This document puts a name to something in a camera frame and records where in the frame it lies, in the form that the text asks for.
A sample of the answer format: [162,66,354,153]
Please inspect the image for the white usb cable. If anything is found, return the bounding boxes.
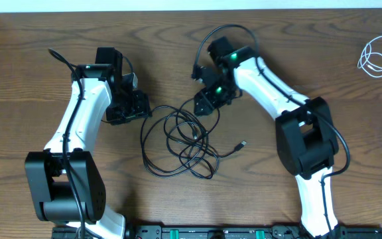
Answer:
[357,35,382,79]

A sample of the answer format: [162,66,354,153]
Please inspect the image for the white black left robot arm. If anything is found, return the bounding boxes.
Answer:
[25,47,152,238]

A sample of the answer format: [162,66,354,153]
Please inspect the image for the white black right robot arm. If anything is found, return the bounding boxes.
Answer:
[192,37,338,238]

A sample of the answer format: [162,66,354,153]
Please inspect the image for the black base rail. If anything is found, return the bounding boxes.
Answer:
[51,222,382,239]

